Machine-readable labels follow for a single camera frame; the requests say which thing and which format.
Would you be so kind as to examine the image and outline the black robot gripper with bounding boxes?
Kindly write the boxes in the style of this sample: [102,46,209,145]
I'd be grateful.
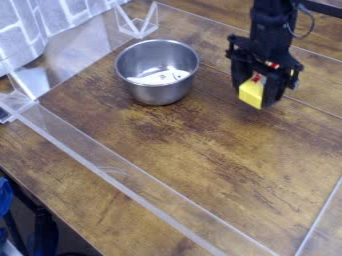
[226,6,303,108]

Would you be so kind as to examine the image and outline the yellow butter block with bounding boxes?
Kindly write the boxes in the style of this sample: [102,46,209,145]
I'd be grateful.
[238,73,266,109]

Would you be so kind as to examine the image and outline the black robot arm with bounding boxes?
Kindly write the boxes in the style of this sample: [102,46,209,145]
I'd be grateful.
[226,0,303,109]

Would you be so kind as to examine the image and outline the stainless steel bowl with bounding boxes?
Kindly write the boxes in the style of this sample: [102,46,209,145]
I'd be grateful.
[115,39,199,106]

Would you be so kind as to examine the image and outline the grey white patterned cloth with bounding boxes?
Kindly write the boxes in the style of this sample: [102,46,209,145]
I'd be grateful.
[0,0,130,77]

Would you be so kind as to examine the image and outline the blue object at edge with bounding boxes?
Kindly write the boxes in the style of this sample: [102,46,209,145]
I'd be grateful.
[0,177,14,249]

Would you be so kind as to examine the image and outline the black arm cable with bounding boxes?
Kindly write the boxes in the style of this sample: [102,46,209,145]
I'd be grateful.
[286,1,317,40]

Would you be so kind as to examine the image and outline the clear acrylic enclosure wall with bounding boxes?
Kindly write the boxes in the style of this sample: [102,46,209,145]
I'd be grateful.
[0,0,342,256]

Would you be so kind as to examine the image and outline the black table leg frame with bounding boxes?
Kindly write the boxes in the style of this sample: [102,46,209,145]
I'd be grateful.
[3,176,59,256]

